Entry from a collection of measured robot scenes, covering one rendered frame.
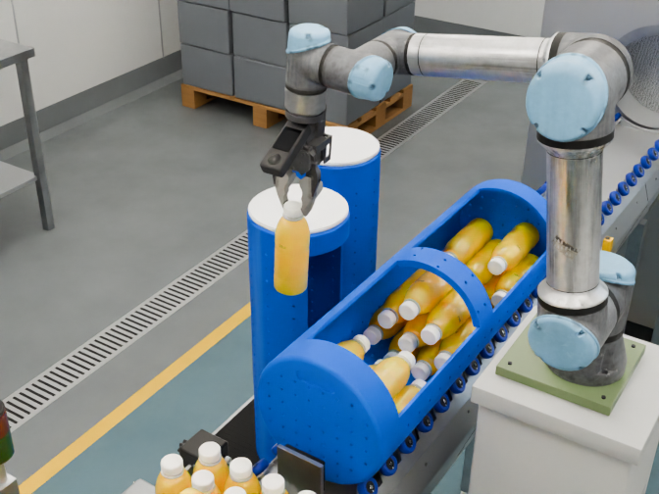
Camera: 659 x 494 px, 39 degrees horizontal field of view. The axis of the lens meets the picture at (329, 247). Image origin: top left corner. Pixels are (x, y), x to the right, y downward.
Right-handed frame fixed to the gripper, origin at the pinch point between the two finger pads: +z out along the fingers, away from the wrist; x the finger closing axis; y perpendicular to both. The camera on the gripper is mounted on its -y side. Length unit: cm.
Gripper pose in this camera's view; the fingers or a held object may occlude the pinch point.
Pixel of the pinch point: (293, 208)
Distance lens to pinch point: 180.8
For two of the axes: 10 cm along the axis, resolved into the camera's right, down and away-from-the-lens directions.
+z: -0.7, 8.4, 5.4
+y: 4.9, -4.4, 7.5
